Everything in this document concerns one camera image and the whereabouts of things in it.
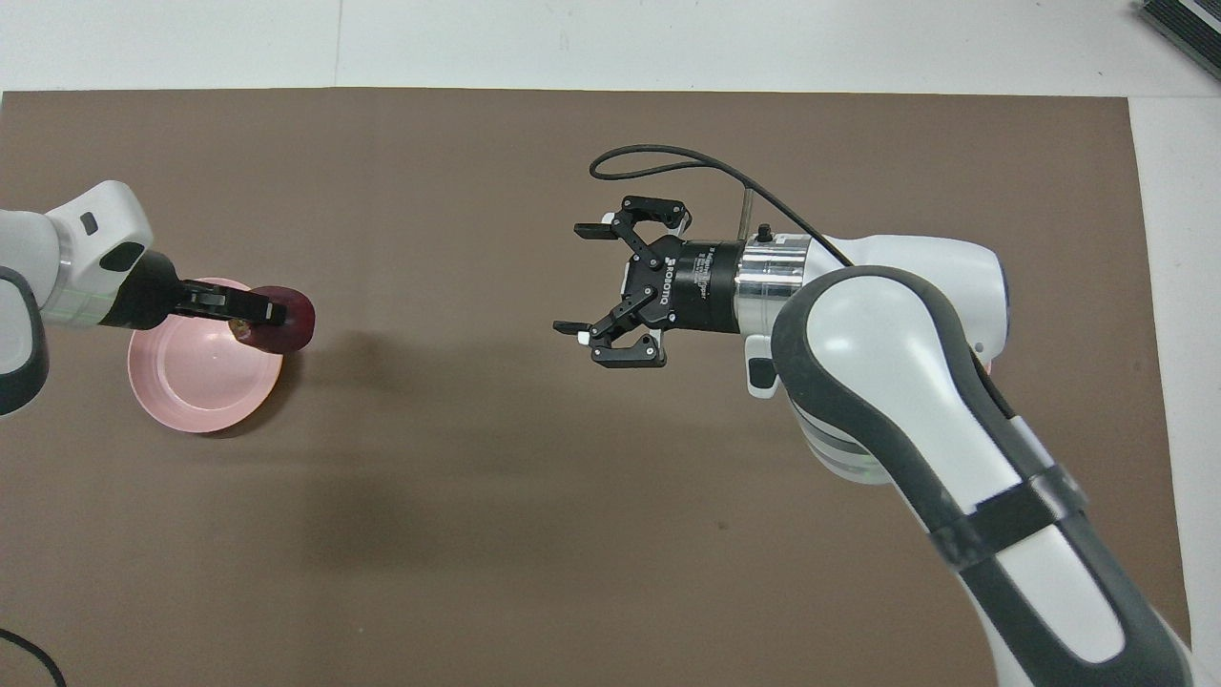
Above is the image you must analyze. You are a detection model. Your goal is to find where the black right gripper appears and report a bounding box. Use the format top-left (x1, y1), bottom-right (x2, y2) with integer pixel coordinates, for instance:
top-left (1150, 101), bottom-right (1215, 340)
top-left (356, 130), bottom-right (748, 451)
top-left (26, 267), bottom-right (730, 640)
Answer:
top-left (553, 196), bottom-right (747, 369)

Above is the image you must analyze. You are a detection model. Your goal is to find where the pink plate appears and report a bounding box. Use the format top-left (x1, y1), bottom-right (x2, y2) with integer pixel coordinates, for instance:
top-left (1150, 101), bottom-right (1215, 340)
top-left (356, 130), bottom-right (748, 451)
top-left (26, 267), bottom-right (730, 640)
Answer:
top-left (128, 278), bottom-right (284, 434)

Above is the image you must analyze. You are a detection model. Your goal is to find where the black ridged device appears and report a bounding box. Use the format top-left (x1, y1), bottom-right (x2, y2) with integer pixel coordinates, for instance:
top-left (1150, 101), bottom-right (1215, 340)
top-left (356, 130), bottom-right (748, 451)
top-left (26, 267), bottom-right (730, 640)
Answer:
top-left (1133, 0), bottom-right (1221, 82)

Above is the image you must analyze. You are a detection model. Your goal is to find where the dark red apple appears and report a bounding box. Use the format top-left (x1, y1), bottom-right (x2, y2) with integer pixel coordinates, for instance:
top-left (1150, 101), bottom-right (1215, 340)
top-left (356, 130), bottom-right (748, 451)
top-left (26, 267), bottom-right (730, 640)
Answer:
top-left (229, 283), bottom-right (316, 355)

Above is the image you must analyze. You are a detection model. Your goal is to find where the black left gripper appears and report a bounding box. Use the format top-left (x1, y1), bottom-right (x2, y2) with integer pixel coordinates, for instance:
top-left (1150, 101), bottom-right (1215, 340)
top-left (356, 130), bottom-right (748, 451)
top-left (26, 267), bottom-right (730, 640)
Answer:
top-left (113, 248), bottom-right (290, 331)

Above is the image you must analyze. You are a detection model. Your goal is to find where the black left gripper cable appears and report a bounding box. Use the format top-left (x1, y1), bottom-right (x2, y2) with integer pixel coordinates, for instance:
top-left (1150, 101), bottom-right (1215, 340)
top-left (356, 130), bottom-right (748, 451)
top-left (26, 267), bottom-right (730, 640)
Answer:
top-left (0, 627), bottom-right (68, 687)

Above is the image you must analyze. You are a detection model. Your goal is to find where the brown table mat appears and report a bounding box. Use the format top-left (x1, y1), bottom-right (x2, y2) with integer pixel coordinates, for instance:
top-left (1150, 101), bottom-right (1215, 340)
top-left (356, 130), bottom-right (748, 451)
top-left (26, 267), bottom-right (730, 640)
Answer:
top-left (0, 88), bottom-right (1193, 687)

